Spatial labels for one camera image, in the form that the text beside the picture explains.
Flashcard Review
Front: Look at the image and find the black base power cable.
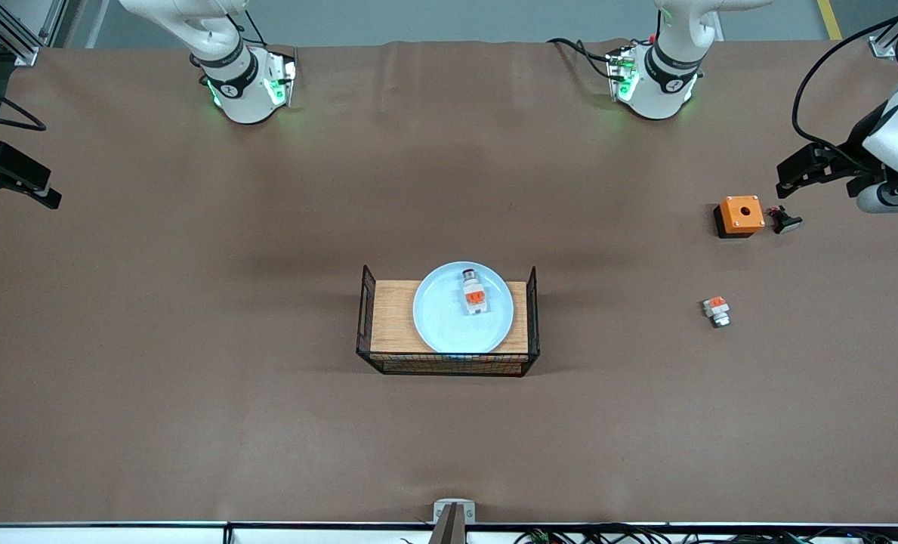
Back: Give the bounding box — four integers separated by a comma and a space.
547, 38, 617, 80

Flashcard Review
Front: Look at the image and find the black push button head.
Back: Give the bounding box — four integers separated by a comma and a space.
767, 206, 803, 235

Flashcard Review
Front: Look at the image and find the orange button enclosure box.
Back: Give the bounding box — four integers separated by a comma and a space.
713, 196, 765, 239

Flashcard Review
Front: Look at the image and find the brown paper table cover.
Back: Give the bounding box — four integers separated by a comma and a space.
0, 38, 898, 526

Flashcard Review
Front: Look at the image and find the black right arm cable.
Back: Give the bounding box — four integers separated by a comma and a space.
0, 74, 47, 134

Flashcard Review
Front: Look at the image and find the light blue round plate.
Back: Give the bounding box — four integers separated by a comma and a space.
412, 261, 515, 354

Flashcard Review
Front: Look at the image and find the grey metal edge bracket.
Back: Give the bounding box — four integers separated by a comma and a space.
427, 499, 477, 544

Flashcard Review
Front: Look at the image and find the white table edge rail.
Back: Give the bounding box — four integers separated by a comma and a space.
0, 523, 898, 544

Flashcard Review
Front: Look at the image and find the black cable bundle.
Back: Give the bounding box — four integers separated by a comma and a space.
400, 523, 898, 544

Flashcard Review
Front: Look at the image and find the metal base connector bracket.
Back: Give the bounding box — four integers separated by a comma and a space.
264, 50, 298, 107

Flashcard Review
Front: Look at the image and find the black wire wooden-top rack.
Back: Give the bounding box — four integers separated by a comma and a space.
356, 264, 540, 377

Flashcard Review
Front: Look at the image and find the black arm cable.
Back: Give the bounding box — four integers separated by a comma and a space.
0, 74, 47, 134
792, 0, 898, 152

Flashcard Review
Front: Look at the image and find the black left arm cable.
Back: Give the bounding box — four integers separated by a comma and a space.
792, 0, 898, 152

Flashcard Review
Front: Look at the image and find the aluminium profile frame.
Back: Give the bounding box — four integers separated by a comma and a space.
0, 0, 68, 67

